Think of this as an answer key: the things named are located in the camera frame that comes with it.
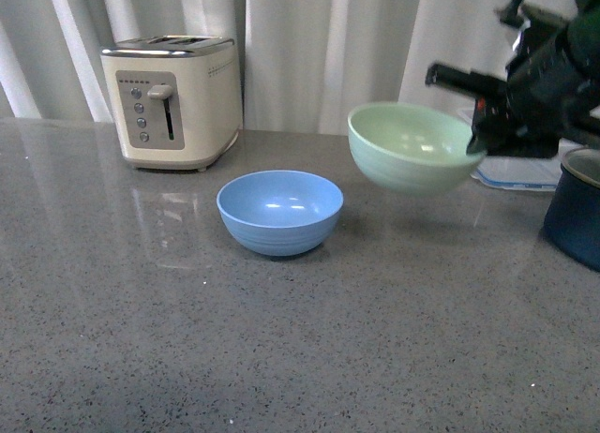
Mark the blue saucepan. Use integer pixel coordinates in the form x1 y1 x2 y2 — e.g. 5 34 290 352
544 148 599 271

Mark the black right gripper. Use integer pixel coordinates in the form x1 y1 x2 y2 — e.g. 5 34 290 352
425 6 599 158

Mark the white curtain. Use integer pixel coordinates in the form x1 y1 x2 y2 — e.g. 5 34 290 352
1 0 515 134

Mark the blue bowl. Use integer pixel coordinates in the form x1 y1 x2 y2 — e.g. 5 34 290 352
217 170 344 257

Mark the green bowl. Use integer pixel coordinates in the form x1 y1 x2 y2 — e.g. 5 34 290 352
348 102 486 196

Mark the cream toaster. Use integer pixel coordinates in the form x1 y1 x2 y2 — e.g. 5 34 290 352
101 35 243 171

